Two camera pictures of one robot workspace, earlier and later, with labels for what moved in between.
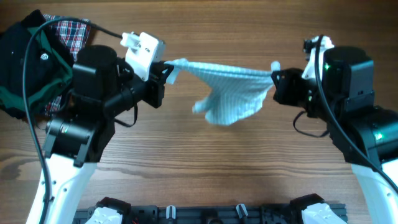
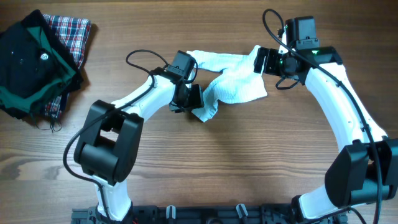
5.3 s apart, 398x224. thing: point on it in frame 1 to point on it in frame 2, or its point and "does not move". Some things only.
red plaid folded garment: [72, 33] does not move
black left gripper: [154, 84] to [196, 102]
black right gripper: [284, 94] to [271, 55]
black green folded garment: [47, 69] does not move
